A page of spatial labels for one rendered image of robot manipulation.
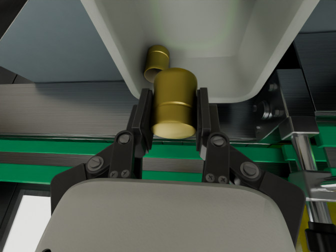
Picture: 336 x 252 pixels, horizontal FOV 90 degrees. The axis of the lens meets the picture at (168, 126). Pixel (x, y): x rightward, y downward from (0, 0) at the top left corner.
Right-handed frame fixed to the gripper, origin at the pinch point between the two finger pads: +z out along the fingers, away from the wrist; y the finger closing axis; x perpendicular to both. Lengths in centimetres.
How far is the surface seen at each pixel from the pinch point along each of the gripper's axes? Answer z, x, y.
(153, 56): 13.9, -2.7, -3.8
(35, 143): 7.9, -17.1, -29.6
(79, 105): 14.8, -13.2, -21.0
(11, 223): -4, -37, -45
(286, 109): 6.2, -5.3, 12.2
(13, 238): -8, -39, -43
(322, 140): 3.7, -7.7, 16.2
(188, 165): 4.7, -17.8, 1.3
